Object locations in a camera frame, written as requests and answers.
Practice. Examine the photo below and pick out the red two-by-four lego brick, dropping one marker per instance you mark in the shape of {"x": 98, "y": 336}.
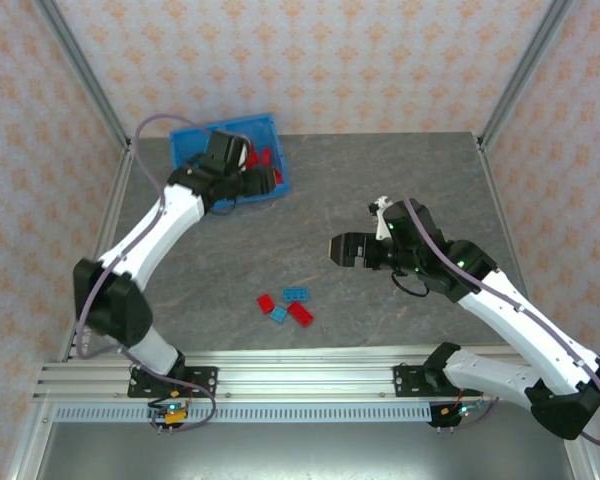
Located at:
{"x": 301, "y": 315}
{"x": 266, "y": 157}

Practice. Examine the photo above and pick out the red two-by-two lego brick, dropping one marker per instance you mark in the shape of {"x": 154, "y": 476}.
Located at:
{"x": 266, "y": 304}
{"x": 252, "y": 159}

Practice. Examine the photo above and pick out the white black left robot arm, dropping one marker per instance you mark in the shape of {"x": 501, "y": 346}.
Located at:
{"x": 145, "y": 235}

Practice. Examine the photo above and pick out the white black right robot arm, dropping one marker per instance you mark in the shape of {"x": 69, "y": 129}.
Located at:
{"x": 530, "y": 320}

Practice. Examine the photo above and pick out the blue plastic bin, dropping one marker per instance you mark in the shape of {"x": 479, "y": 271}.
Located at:
{"x": 187, "y": 145}

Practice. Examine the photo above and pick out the blue two-by-four lego brick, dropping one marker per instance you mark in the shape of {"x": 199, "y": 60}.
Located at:
{"x": 296, "y": 294}

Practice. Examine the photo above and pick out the blue two-by-two lego brick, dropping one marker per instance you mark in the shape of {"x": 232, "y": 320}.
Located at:
{"x": 278, "y": 314}

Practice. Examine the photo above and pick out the aluminium table side bar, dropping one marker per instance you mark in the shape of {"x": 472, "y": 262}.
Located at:
{"x": 500, "y": 200}

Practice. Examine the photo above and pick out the aluminium table end bar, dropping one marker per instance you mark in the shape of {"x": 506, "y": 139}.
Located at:
{"x": 380, "y": 133}

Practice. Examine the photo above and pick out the small controller board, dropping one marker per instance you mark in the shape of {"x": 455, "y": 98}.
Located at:
{"x": 171, "y": 414}
{"x": 460, "y": 411}

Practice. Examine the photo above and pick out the wide aluminium table rail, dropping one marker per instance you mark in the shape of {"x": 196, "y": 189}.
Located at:
{"x": 305, "y": 375}

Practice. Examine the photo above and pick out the aluminium frame upright post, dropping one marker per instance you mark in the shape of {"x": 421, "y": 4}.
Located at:
{"x": 525, "y": 65}
{"x": 80, "y": 65}

